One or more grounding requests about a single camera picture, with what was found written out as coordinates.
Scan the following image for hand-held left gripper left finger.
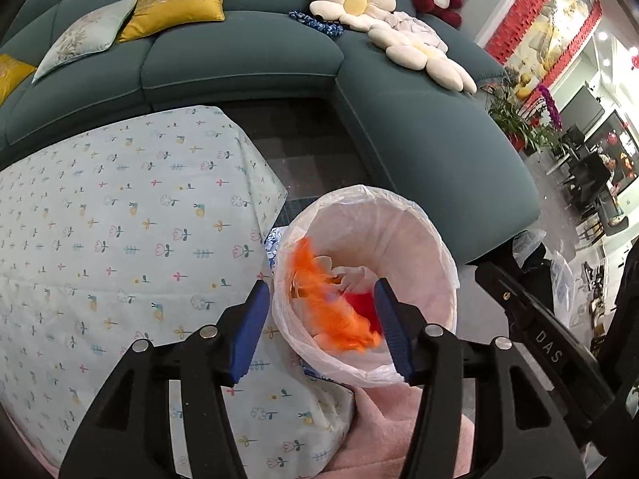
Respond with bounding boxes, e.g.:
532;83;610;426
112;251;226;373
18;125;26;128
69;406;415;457
59;279;273;479

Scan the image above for pink fluffy blanket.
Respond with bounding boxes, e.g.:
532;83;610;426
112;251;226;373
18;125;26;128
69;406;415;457
30;384;475;479

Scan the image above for teal sofa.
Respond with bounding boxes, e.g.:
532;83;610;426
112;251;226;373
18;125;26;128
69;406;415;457
0;0;541;267

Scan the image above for blue braided cloth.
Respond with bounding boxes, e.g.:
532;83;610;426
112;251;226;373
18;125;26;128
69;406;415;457
288;9;345;38

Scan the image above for yellow cushion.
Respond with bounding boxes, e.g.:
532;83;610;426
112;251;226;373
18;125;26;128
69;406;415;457
117;0;228;43
0;54;38;105

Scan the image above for bin with white plastic liner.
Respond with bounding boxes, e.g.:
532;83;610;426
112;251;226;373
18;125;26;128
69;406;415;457
272;184;460;389

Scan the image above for black chair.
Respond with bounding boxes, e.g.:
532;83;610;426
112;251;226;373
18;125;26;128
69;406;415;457
562;152;617;220

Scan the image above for floral pale blue tablecloth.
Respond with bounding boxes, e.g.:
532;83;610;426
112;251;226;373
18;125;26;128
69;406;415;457
0;105;357;475

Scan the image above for green potted plant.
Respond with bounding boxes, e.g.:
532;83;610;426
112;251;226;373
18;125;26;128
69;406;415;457
486;67;562;153

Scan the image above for dark screen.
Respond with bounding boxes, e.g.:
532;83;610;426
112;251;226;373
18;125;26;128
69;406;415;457
564;85;605;133

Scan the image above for purple orchid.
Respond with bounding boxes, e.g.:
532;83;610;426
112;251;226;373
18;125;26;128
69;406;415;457
536;85;565;131

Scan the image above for pale blue embroidered cushion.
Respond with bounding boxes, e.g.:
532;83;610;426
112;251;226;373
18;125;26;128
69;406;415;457
32;0;138;83

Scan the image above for red packet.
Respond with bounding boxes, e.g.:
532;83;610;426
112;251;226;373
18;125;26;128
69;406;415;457
344;292;385;335

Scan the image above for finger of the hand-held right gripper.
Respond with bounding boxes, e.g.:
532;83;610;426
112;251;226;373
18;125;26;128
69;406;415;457
474;247;530;320

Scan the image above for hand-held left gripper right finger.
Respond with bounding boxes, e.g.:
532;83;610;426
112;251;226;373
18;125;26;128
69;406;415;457
373;277;587;479

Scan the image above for clear plastic bag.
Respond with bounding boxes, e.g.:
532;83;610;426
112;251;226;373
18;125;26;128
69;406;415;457
549;252;577;327

